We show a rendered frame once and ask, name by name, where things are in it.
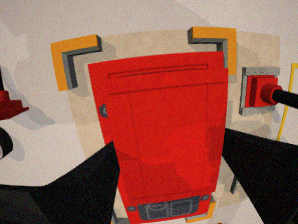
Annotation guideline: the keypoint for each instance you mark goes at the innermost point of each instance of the red hollow shell with corner bosses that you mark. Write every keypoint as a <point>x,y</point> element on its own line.
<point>168,129</point>

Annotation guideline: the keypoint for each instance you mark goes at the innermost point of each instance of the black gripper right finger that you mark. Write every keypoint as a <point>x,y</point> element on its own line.
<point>268,172</point>

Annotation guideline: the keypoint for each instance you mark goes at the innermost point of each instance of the small black toy tyre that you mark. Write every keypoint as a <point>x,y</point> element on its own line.
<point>6,143</point>

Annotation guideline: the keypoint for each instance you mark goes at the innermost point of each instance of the yellow rectangular outline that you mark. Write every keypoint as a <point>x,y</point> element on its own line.
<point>290,86</point>

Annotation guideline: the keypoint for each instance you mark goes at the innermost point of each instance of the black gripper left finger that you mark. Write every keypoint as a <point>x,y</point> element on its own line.
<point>83,196</point>

